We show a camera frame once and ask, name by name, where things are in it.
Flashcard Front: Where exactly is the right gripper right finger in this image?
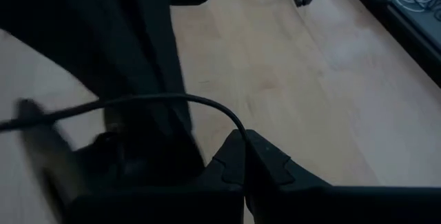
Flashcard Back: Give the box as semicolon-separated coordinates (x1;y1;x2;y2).
245;130;331;187

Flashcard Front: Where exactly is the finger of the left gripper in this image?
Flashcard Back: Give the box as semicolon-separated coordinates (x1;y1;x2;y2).
41;0;194;139

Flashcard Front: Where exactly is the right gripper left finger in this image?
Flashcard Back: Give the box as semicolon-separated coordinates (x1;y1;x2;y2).
198;130;246;187

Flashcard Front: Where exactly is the long thin black cord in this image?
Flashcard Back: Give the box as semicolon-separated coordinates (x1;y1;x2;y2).
0;92;249;142

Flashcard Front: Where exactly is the black round cord spool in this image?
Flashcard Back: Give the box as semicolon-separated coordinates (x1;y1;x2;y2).
72;106;206;190

